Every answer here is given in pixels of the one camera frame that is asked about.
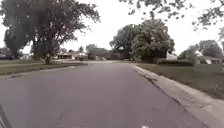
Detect grass verge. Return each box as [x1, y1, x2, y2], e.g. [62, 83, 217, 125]
[0, 59, 88, 76]

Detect grass lawn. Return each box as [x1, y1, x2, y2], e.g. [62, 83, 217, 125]
[135, 62, 224, 100]

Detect dark green tree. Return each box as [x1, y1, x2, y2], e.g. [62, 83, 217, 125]
[109, 23, 137, 61]

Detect low house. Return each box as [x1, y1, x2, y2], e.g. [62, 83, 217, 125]
[53, 50, 89, 61]

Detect white house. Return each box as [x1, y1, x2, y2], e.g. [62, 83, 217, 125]
[195, 50, 224, 65]

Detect large round green tree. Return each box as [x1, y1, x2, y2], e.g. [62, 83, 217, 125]
[129, 18, 176, 64]

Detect large dark tree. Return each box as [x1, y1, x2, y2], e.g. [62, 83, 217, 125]
[0, 0, 101, 66]

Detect grey asphalt road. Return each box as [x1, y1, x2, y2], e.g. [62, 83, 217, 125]
[0, 60, 211, 128]

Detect trimmed green hedge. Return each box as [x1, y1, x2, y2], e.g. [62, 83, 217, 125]
[155, 58, 195, 67]

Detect overhanging tree branches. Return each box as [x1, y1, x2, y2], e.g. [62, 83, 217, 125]
[119, 0, 224, 32]

